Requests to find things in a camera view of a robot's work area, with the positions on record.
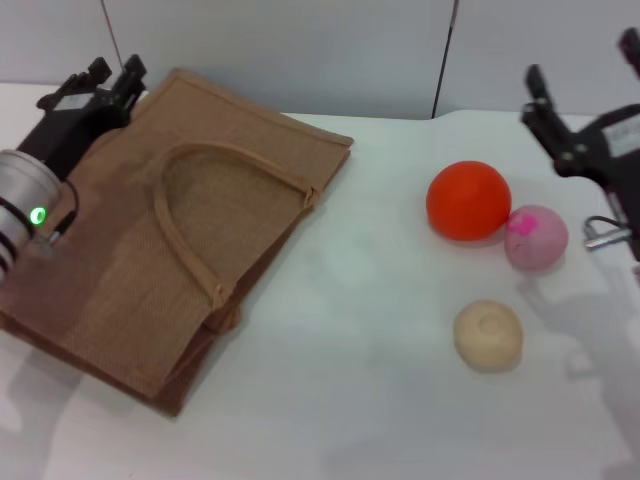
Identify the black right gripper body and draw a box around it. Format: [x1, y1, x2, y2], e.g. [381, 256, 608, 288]
[569, 101, 640, 262]

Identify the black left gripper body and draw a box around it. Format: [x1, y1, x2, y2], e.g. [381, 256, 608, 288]
[19, 89, 120, 179]

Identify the brown woven handbag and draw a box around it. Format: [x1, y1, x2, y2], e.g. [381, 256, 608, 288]
[0, 67, 356, 419]

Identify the metal right wrist connector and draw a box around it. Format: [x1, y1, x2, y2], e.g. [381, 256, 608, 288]
[584, 215, 632, 252]

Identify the orange ball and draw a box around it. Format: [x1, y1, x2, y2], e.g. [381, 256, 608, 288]
[425, 160, 513, 243]

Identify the pink round bun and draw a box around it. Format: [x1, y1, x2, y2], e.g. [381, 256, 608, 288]
[504, 204, 570, 273]

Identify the beige round bun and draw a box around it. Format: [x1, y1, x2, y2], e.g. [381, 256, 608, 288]
[452, 299, 525, 373]

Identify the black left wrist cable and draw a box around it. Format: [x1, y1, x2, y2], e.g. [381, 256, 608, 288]
[31, 180, 80, 259]

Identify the dark vertical wall strip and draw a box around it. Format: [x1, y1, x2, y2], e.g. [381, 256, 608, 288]
[430, 0, 461, 120]

